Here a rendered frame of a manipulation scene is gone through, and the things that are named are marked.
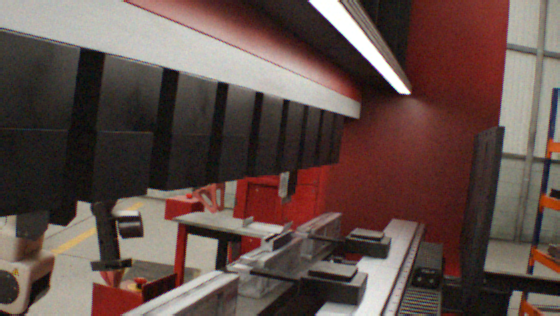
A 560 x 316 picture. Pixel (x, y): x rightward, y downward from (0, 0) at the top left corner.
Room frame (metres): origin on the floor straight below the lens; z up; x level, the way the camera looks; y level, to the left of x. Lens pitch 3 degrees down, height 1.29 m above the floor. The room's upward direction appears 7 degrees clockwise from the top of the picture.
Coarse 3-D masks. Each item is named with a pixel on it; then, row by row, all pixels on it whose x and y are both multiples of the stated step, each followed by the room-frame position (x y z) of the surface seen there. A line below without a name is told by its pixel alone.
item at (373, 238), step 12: (324, 240) 1.63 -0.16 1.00; (336, 240) 1.63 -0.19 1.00; (348, 240) 1.57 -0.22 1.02; (360, 240) 1.57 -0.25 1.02; (372, 240) 1.57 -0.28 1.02; (384, 240) 1.59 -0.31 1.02; (348, 252) 1.57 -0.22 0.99; (360, 252) 1.57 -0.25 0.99; (372, 252) 1.56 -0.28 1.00; (384, 252) 1.55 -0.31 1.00
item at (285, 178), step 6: (282, 174) 1.64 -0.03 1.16; (288, 174) 1.64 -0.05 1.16; (294, 174) 1.70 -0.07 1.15; (282, 180) 1.64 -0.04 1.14; (288, 180) 1.64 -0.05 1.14; (294, 180) 1.70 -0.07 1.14; (282, 186) 1.64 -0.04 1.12; (288, 186) 1.65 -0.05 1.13; (294, 186) 1.71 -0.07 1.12; (282, 192) 1.64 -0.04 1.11; (288, 192) 1.66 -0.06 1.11; (294, 192) 1.72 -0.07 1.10; (282, 198) 1.64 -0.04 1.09; (288, 198) 1.70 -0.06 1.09
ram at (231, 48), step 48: (0, 0) 0.48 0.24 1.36; (48, 0) 0.55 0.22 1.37; (96, 0) 0.63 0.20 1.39; (144, 0) 0.73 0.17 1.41; (192, 0) 0.87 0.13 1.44; (240, 0) 1.05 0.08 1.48; (96, 48) 0.65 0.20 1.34; (144, 48) 0.75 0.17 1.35; (192, 48) 0.89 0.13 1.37; (240, 48) 1.08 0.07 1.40; (288, 48) 1.37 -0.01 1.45; (288, 96) 1.42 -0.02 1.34; (336, 96) 1.97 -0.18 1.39
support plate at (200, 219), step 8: (184, 216) 1.73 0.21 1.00; (192, 216) 1.74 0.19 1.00; (200, 216) 1.76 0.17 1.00; (208, 216) 1.78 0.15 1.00; (216, 216) 1.80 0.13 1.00; (224, 216) 1.82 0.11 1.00; (192, 224) 1.66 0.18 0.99; (200, 224) 1.65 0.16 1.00; (208, 224) 1.65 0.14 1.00; (216, 224) 1.67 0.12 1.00; (224, 224) 1.69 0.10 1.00; (232, 224) 1.70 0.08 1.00; (240, 224) 1.72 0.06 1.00; (256, 224) 1.76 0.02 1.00; (264, 224) 1.77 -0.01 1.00; (232, 232) 1.63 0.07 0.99; (240, 232) 1.62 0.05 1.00; (248, 232) 1.62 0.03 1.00; (256, 232) 1.63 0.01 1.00; (264, 232) 1.64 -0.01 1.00
